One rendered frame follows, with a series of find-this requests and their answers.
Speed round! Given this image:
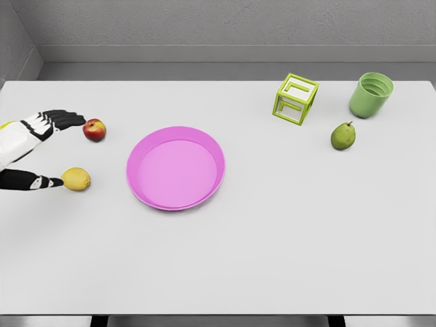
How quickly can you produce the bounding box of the red apple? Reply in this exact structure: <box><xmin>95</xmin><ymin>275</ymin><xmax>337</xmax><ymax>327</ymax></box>
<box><xmin>82</xmin><ymin>118</ymin><xmax>107</xmax><ymax>143</ymax></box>

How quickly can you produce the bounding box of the green pear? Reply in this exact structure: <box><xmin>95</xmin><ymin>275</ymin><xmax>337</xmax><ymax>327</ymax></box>
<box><xmin>330</xmin><ymin>121</ymin><xmax>357</xmax><ymax>151</ymax></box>

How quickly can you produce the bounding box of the green cup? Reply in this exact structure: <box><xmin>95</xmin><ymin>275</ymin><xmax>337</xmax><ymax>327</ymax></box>
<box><xmin>348</xmin><ymin>72</ymin><xmax>395</xmax><ymax>119</ymax></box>

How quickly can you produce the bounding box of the pink plate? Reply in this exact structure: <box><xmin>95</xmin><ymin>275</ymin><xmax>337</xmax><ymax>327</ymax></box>
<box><xmin>125</xmin><ymin>125</ymin><xmax>226</xmax><ymax>213</ymax></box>

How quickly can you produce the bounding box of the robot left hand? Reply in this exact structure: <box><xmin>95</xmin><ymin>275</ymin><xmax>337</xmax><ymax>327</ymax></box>
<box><xmin>0</xmin><ymin>109</ymin><xmax>87</xmax><ymax>191</ymax></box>

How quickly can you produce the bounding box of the green letter block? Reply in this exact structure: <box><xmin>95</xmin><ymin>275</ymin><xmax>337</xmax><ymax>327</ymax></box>
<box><xmin>271</xmin><ymin>72</ymin><xmax>320</xmax><ymax>127</ymax></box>

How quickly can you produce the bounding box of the yellow lemon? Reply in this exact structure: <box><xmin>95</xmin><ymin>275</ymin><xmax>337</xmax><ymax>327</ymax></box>
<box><xmin>61</xmin><ymin>166</ymin><xmax>92</xmax><ymax>192</ymax></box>

